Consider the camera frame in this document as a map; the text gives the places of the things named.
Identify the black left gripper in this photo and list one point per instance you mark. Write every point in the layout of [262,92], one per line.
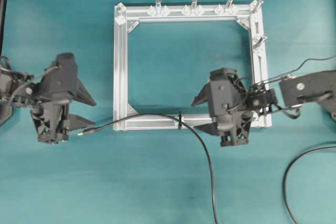
[55,92]

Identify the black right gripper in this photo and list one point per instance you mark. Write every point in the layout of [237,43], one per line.
[231,120]

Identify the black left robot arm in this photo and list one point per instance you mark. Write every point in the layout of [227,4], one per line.
[19,90]

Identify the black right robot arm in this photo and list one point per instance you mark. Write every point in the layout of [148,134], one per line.
[318,87]

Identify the clear side post on frame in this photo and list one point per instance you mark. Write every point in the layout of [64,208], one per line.
[259,40]

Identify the silver aluminium extrusion frame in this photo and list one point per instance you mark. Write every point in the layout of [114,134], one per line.
[160,62]

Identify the clear left corner post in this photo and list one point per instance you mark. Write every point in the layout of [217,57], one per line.
[120,18]

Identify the clear centre post on frame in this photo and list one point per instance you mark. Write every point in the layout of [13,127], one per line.
[193,6]

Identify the clear post with blue band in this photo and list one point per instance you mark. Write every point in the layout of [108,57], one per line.
[228,5]

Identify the clear corner post on frame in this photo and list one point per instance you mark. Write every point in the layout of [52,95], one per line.
[258,5]

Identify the black table edge rail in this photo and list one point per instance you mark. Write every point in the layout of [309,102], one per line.
[3,6]

